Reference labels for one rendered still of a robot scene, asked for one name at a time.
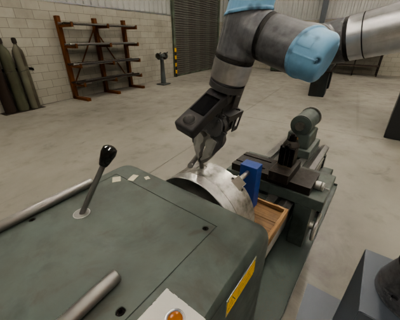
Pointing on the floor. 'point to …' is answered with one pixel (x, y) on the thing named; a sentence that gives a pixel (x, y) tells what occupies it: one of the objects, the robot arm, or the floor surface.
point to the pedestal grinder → (162, 67)
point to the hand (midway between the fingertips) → (200, 160)
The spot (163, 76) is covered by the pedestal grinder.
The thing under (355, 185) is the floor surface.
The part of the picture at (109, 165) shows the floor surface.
